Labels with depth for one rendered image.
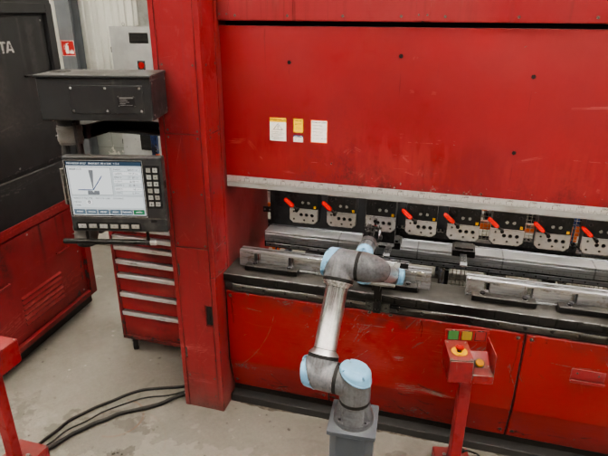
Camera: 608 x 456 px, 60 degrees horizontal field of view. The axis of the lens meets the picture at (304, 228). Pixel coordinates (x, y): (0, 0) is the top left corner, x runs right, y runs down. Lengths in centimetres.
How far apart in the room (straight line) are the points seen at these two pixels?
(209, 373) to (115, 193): 123
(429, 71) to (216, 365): 194
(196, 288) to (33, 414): 130
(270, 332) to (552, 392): 148
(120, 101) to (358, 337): 165
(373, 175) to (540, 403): 143
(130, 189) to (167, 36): 71
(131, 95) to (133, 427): 188
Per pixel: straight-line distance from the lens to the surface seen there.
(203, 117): 257
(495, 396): 300
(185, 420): 332
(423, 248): 301
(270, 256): 291
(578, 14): 250
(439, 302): 270
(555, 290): 283
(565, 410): 306
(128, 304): 373
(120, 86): 244
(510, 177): 258
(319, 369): 199
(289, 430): 320
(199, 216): 273
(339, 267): 198
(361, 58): 252
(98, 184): 256
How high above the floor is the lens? 218
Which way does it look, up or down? 22 degrees down
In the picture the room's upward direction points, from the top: straight up
